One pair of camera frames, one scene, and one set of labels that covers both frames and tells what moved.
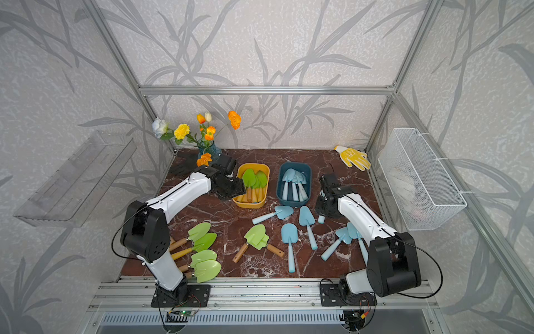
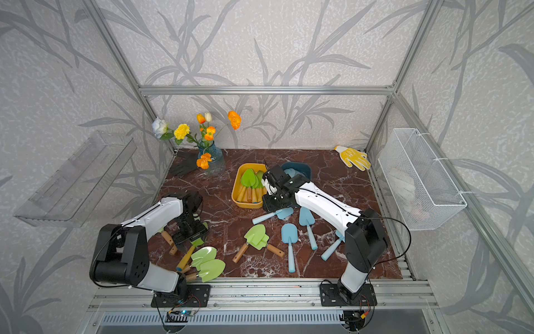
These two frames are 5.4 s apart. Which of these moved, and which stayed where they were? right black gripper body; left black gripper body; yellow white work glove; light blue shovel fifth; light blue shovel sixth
Moved: left black gripper body; right black gripper body
Stayed: yellow white work glove; light blue shovel sixth; light blue shovel fifth
